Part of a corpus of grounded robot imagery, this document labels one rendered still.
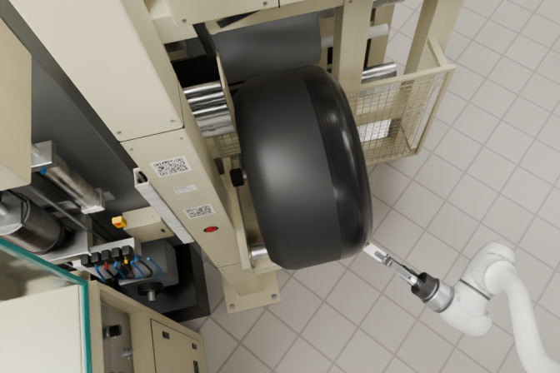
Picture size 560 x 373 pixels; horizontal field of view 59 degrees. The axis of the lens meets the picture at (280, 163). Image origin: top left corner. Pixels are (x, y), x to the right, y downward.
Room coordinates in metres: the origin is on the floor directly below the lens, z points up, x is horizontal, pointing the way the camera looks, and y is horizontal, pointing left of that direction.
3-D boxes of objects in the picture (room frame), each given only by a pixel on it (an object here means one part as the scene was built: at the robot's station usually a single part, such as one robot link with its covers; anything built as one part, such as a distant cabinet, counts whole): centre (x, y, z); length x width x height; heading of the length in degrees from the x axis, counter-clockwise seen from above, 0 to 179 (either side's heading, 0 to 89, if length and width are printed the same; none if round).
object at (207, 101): (0.95, 0.23, 1.05); 0.20 x 0.15 x 0.30; 94
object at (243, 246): (0.58, 0.16, 0.90); 0.40 x 0.03 x 0.10; 4
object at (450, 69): (0.94, -0.22, 0.65); 0.90 x 0.02 x 0.70; 94
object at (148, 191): (0.52, 0.32, 1.19); 0.05 x 0.04 x 0.48; 4
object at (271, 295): (0.55, 0.24, 0.01); 0.27 x 0.27 x 0.02; 4
